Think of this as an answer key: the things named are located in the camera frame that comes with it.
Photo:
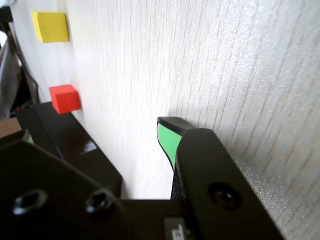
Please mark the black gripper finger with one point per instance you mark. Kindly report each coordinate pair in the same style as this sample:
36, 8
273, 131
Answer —
50, 180
212, 175

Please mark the large brown cardboard box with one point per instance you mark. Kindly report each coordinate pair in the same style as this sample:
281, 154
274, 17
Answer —
7, 126

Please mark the yellow wooden cube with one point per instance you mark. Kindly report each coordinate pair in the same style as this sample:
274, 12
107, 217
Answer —
50, 26

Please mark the red wooden cube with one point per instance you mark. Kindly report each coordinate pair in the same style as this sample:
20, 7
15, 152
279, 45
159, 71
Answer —
65, 98

